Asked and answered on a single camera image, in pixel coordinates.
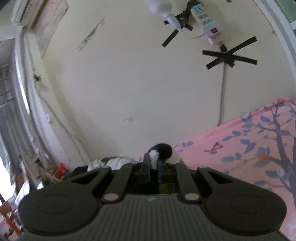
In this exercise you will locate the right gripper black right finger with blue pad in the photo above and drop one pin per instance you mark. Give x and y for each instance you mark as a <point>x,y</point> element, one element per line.
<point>175,179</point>

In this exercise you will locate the black tape cross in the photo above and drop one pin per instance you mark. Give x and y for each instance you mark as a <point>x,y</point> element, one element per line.
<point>228,57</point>

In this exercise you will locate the white plug adapter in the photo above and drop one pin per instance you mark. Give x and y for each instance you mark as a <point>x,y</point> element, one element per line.
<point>163,8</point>

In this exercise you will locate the white power strip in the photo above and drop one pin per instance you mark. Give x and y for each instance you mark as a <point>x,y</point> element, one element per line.
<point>211,29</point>

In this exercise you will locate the white patterned pillow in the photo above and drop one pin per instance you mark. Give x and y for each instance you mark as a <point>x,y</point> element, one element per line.
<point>115,163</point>

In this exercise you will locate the green black white knit sweater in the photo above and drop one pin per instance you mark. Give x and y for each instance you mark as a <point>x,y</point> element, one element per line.
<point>165,154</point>

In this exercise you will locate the white window frame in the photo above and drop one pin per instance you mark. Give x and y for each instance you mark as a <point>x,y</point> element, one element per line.
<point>276,14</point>

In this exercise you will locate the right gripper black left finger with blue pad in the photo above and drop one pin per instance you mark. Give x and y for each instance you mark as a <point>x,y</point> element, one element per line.
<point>133,174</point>

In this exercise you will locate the pink floral bed sheet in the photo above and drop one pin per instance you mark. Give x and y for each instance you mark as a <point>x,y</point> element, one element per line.
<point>258,148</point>

